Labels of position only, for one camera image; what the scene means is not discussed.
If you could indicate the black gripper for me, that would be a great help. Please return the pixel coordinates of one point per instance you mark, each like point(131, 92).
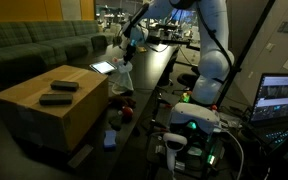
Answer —
point(130, 50)

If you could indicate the white terry towel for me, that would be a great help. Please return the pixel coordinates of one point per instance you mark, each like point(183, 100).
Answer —
point(123, 83)

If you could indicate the brown plush toy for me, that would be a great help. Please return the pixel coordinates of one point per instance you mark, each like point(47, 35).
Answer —
point(119, 101)

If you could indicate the white plastic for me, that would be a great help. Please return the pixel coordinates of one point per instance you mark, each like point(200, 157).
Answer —
point(122, 65)

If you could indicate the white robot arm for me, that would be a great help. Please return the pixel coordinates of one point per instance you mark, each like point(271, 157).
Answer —
point(216, 59)

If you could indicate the cardboard box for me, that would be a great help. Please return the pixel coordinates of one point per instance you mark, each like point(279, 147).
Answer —
point(55, 109)

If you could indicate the white tablet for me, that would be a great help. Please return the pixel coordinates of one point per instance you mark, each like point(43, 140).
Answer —
point(103, 67)

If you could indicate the black block far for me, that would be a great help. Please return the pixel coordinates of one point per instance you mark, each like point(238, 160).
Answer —
point(64, 85)

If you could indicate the black block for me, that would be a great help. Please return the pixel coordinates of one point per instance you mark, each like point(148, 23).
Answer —
point(64, 85)
point(56, 99)

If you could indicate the white VR headset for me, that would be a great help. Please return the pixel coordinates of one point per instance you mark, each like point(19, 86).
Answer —
point(206, 119)

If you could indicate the black block near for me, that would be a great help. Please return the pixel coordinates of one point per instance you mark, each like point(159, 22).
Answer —
point(56, 99)

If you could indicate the black tripod pole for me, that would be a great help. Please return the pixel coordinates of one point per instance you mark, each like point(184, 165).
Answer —
point(238, 63)

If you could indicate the white VR controller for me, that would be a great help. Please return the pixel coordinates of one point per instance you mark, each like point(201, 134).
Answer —
point(174, 143)

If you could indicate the plaid green sofa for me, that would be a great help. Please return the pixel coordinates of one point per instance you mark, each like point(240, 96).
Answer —
point(49, 39)

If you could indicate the open laptop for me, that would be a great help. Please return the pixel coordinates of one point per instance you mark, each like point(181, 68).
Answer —
point(269, 115)

